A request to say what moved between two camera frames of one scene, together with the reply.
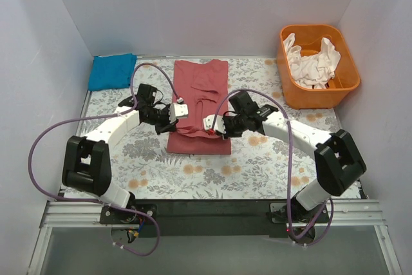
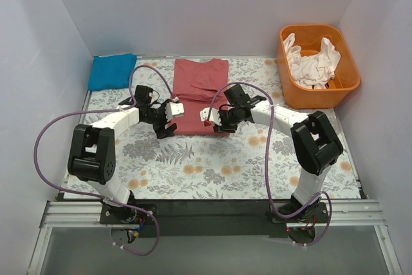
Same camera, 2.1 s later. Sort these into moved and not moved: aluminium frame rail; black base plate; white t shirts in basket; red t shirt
Moved: red t shirt
Not moved: black base plate; white t shirts in basket; aluminium frame rail
